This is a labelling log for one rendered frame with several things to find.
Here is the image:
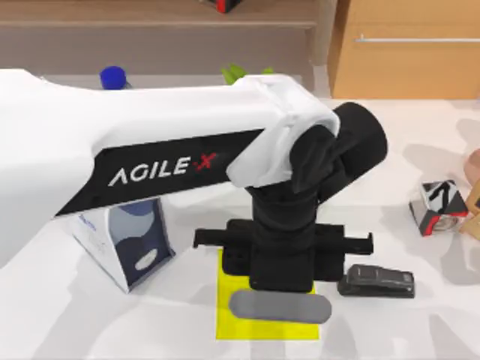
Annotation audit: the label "pale grey rounded box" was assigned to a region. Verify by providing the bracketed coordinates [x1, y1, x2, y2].
[229, 288, 333, 325]

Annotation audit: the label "flat yellow square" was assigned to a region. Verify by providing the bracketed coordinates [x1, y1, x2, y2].
[216, 248, 321, 342]

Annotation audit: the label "black stapler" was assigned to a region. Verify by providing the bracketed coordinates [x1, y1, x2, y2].
[337, 263, 416, 300]

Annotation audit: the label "white and blue box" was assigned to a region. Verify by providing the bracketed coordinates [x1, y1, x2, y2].
[66, 197, 178, 294]

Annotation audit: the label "black white red box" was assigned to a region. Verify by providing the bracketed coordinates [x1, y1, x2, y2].
[408, 178, 470, 238]

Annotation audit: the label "wooden framed board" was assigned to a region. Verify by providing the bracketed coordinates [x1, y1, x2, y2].
[456, 182, 480, 242]

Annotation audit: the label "green plant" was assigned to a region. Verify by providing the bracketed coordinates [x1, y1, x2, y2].
[220, 62, 275, 84]

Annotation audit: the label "pink rounded object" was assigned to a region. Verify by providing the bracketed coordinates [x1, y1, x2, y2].
[463, 147, 480, 185]

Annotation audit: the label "wooden cupboard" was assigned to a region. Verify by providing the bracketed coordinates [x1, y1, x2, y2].
[327, 0, 480, 101]

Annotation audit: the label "wooden open shelves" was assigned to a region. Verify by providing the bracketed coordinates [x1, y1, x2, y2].
[0, 0, 320, 77]

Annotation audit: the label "red and black object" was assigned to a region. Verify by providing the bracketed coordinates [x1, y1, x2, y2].
[202, 0, 245, 14]

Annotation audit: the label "long metal handle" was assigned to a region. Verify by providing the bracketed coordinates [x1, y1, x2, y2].
[353, 34, 480, 44]

